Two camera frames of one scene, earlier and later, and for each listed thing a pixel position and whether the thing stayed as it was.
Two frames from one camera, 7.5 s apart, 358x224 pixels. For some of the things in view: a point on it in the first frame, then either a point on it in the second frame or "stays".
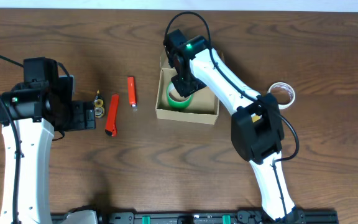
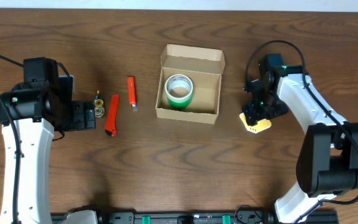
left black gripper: (86, 115) stays
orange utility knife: (110, 129) stays
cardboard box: (204, 108) stays
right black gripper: (186, 88) -> (257, 114)
